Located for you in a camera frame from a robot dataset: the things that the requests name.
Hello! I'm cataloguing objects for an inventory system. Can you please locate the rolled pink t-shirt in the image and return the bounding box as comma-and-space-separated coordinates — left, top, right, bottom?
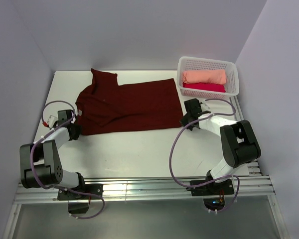
183, 83, 226, 93

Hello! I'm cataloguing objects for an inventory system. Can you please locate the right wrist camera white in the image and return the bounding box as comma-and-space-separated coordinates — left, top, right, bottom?
200, 101, 211, 113

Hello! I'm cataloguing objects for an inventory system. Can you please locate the rolled peach t-shirt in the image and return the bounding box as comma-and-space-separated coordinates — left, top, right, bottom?
182, 69, 227, 85

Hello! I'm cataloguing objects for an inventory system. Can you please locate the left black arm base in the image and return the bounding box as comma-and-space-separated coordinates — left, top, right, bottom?
57, 183, 104, 217

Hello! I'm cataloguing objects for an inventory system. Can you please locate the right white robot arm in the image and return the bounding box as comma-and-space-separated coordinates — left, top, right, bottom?
180, 99, 261, 194

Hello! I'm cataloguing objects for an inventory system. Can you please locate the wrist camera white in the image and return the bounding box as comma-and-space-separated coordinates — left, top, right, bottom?
41, 115, 58, 129
200, 101, 211, 113

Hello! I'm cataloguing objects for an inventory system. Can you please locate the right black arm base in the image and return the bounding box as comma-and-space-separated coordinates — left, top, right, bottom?
186, 179, 235, 214

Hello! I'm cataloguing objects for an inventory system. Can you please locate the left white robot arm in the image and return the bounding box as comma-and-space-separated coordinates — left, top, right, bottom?
19, 110, 87, 199

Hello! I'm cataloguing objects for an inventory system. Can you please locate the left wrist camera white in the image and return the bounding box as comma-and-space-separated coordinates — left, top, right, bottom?
41, 115, 58, 129

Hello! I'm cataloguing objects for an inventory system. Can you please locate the aluminium rail frame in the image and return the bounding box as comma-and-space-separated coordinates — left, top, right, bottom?
3, 174, 290, 239

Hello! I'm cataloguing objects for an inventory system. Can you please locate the white plastic basket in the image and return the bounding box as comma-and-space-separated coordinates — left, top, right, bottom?
176, 56, 239, 99

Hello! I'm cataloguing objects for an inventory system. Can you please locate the dark red t-shirt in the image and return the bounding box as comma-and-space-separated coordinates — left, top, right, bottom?
76, 69, 183, 135

